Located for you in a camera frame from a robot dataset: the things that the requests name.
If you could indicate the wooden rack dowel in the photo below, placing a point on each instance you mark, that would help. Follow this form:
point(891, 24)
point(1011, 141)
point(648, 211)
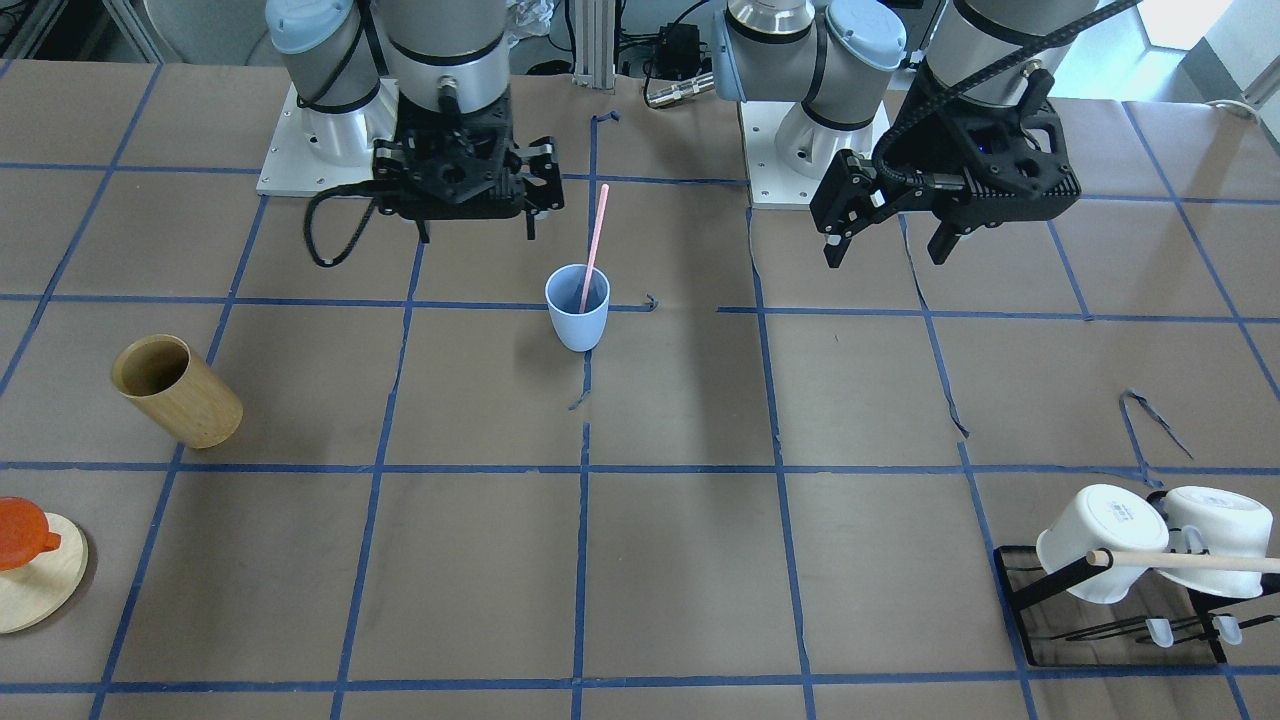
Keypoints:
point(1103, 558)

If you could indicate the pink chopstick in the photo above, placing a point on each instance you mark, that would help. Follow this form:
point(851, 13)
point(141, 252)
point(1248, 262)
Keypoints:
point(595, 237)

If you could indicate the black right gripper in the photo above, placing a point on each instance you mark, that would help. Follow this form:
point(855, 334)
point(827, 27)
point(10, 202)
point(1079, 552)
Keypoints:
point(541, 165)

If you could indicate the wooden mug tree stand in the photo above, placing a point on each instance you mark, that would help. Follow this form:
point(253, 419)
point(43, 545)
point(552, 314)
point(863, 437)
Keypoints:
point(35, 591)

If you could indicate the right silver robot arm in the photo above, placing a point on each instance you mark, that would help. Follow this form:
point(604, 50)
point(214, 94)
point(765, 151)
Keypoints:
point(449, 56)

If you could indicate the light blue plastic cup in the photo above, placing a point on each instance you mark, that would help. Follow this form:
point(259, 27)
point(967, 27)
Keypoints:
point(578, 305)

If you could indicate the white mug near rack end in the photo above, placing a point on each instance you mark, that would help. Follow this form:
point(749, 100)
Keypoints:
point(1224, 524)

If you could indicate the bamboo cylinder holder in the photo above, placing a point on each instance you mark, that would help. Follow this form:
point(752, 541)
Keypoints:
point(171, 384)

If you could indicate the orange mug on tree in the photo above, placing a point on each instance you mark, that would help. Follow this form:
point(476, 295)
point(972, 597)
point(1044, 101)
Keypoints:
point(25, 533)

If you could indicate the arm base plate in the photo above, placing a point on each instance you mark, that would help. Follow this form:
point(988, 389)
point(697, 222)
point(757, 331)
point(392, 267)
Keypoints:
point(311, 151)
point(787, 153)

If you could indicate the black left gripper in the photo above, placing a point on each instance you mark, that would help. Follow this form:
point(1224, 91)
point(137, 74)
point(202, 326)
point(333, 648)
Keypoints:
point(912, 147)

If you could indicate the aluminium frame post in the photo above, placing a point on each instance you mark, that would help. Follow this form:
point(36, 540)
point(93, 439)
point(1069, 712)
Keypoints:
point(595, 27)

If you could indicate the black wire mug rack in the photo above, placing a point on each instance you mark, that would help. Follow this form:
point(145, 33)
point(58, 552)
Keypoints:
point(1157, 623)

